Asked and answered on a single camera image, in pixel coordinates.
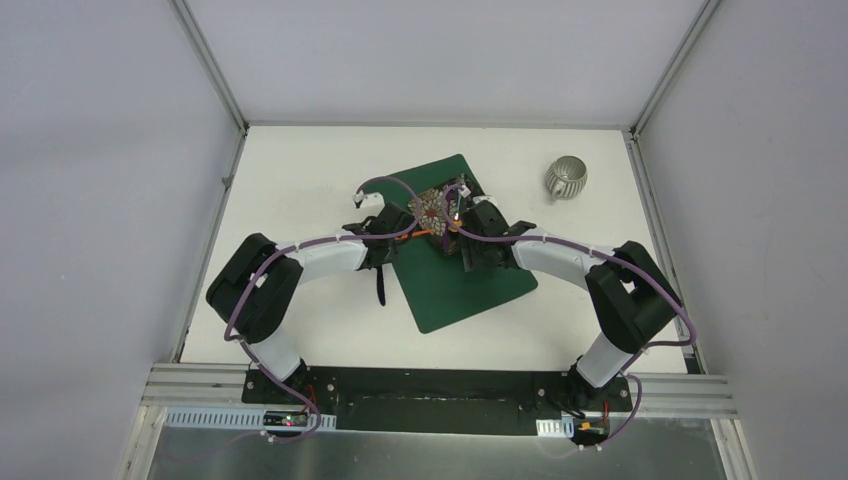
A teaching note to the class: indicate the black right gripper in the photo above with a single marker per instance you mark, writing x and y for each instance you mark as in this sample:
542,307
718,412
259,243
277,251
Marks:
472,260

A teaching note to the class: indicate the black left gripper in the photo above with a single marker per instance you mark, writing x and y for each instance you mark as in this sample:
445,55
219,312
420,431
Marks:
403,220

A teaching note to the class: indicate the orange plastic fork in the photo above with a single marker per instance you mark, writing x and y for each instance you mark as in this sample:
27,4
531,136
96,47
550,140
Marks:
408,236

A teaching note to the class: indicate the black floral square plate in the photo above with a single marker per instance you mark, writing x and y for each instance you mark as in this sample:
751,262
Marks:
431,215

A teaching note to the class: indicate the blue plastic knife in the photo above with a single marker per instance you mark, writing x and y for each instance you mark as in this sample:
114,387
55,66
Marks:
380,286

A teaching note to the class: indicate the purple metallic fork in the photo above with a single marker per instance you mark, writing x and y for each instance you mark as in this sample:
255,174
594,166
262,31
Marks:
452,196

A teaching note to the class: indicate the grey ribbed mug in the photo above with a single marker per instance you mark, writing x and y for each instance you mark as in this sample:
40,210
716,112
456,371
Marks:
566,177

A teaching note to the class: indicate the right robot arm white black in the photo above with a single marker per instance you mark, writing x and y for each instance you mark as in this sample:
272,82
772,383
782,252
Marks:
632,299

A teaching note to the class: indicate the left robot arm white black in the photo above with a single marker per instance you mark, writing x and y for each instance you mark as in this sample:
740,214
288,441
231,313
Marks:
254,289

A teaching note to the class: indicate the green placemat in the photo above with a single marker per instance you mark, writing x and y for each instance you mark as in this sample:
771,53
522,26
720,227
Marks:
437,289

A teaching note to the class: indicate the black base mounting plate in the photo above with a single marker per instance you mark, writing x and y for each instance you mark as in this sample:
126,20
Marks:
493,403

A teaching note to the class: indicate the right electronics board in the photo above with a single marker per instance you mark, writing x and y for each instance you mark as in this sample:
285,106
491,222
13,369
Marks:
592,429

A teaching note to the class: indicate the electronics board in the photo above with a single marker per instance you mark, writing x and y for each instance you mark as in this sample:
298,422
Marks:
592,429
286,419

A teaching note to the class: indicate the left electronics board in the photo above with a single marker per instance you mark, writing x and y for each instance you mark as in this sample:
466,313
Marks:
286,419

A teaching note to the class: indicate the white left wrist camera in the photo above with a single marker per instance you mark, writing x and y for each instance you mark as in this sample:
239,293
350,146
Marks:
368,200

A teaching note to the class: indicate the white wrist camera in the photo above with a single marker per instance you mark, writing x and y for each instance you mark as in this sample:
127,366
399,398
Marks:
368,200
483,198

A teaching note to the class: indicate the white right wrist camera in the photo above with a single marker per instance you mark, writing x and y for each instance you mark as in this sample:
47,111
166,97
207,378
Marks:
483,198

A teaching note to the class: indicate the aluminium frame rail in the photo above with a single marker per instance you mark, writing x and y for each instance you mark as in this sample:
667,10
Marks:
691,396

